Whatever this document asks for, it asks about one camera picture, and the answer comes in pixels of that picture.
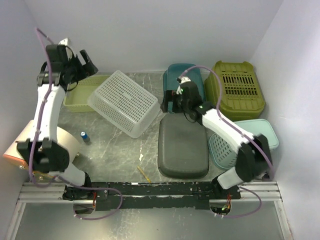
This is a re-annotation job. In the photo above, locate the teal transparent plastic tub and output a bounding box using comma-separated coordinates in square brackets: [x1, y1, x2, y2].
[163, 63, 206, 102]

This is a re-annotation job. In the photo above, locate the pale yellow perforated basket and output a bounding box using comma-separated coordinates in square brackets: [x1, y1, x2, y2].
[63, 75, 110, 113]

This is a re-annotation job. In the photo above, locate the grey plastic tub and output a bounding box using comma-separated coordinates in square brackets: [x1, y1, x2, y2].
[157, 113, 209, 180]

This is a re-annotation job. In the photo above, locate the white perforated basket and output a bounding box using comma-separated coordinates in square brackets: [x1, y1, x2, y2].
[87, 70, 160, 139]

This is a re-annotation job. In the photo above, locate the olive green plastic basket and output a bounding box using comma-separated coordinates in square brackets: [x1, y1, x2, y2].
[212, 60, 266, 122]

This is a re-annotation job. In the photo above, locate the light blue perforated basket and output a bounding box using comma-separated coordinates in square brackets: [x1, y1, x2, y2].
[208, 119, 279, 170]

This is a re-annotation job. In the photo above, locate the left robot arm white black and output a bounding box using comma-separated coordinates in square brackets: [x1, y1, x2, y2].
[16, 40, 98, 201]

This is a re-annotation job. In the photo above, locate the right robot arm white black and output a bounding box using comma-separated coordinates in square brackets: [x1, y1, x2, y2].
[167, 77, 273, 199]

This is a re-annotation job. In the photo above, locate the blue white small object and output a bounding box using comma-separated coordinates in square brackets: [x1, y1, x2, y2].
[80, 131, 91, 144]

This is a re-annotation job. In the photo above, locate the cream cylindrical appliance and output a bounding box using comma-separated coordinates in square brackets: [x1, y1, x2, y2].
[3, 120, 80, 173]

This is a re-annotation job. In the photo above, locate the small wooden stick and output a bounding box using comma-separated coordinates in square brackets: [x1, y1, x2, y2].
[137, 166, 151, 183]

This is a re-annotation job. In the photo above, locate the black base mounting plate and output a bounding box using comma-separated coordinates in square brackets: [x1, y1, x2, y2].
[62, 181, 242, 212]

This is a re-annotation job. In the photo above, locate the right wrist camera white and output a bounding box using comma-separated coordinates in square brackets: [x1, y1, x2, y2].
[175, 76, 191, 95]

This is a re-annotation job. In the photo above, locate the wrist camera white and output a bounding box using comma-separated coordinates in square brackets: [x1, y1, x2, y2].
[58, 37, 71, 47]
[175, 76, 191, 95]

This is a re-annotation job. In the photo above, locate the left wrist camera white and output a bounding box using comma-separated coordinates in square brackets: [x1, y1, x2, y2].
[58, 37, 71, 47]

